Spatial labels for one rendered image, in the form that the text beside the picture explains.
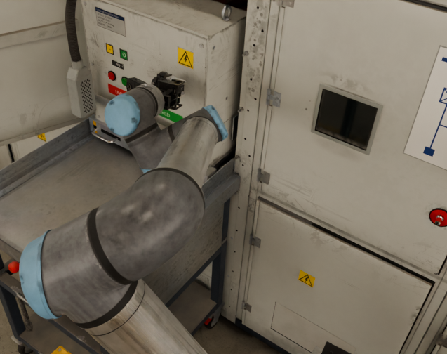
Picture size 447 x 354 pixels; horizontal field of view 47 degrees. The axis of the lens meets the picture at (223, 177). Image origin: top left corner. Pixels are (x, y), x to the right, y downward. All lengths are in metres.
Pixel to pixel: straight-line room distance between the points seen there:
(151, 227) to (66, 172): 1.18
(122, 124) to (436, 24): 0.74
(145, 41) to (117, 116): 0.42
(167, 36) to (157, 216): 0.91
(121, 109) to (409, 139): 0.73
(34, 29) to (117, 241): 1.29
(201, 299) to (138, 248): 1.60
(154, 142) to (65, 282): 0.60
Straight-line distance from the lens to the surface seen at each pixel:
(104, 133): 1.94
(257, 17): 1.49
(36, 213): 1.72
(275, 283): 2.02
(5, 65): 1.93
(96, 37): 1.76
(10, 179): 1.85
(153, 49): 1.59
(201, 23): 1.52
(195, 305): 2.25
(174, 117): 1.65
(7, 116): 2.02
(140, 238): 0.68
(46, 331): 2.26
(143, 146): 1.25
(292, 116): 1.53
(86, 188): 1.77
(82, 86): 1.77
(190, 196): 0.73
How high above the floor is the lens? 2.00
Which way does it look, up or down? 40 degrees down
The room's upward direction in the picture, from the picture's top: 4 degrees clockwise
